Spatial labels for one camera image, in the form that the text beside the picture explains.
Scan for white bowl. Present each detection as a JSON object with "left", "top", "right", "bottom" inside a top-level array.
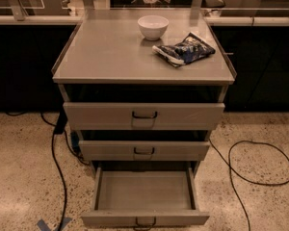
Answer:
[{"left": 138, "top": 15, "right": 169, "bottom": 40}]

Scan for blue tape cross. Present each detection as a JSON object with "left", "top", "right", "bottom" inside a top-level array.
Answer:
[{"left": 37, "top": 217, "right": 72, "bottom": 231}]

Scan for grey top drawer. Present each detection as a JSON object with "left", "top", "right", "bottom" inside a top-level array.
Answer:
[{"left": 64, "top": 102, "right": 224, "bottom": 130}]

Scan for black cable floor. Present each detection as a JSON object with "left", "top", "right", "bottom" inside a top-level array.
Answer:
[
  {"left": 209, "top": 140, "right": 289, "bottom": 231},
  {"left": 4, "top": 110, "right": 90, "bottom": 231}
]

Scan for grey bottom drawer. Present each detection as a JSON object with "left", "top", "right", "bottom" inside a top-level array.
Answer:
[{"left": 82, "top": 167, "right": 209, "bottom": 229}]

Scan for grey middle drawer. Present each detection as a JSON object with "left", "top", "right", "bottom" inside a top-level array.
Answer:
[{"left": 79, "top": 141, "right": 209, "bottom": 161}]

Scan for black cable left floor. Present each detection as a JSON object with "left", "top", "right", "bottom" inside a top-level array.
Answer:
[{"left": 4, "top": 110, "right": 90, "bottom": 231}]

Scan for blue white snack bag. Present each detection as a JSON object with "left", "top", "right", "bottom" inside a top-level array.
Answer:
[{"left": 152, "top": 33, "right": 216, "bottom": 67}]

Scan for dark counter cabinets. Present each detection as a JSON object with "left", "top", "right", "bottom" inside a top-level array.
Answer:
[{"left": 0, "top": 23, "right": 289, "bottom": 112}]

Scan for black cable right floor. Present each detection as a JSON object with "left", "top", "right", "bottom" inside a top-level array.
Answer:
[{"left": 209, "top": 140, "right": 289, "bottom": 231}]

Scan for grey drawer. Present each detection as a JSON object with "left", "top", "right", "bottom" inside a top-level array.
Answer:
[
  {"left": 79, "top": 141, "right": 209, "bottom": 161},
  {"left": 64, "top": 102, "right": 224, "bottom": 130},
  {"left": 82, "top": 167, "right": 209, "bottom": 229}
]

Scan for grey drawer cabinet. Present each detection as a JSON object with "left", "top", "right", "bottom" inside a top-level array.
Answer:
[{"left": 51, "top": 7, "right": 238, "bottom": 178}]

